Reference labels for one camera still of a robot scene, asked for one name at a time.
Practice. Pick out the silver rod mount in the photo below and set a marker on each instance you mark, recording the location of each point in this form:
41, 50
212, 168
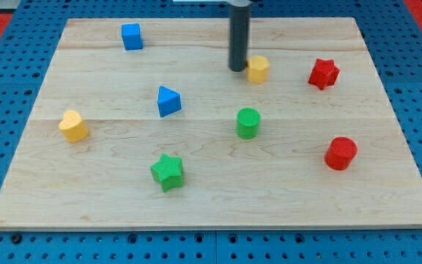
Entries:
239, 3

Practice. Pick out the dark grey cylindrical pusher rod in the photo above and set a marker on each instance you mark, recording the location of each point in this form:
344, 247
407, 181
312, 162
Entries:
239, 20

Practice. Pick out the blue cube block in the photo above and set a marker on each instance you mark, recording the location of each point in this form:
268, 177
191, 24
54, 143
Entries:
131, 36

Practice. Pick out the yellow heart block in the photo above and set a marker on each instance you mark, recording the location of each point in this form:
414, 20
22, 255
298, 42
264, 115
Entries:
73, 126

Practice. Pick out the yellow hexagon block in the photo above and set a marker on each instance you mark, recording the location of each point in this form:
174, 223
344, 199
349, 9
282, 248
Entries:
258, 68

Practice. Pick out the red star block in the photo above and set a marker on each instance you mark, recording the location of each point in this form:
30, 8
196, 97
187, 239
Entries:
324, 73

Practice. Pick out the green cylinder block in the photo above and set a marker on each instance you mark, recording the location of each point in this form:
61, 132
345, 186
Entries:
247, 123

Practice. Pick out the blue triangle block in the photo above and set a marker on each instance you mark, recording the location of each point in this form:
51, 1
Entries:
169, 101

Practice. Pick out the light wooden board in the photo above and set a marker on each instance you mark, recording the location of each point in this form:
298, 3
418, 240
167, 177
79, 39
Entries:
276, 181

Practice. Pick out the green star block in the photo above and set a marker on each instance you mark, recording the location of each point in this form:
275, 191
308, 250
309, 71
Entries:
168, 172

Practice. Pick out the red cylinder block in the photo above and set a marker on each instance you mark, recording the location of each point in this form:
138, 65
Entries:
340, 153

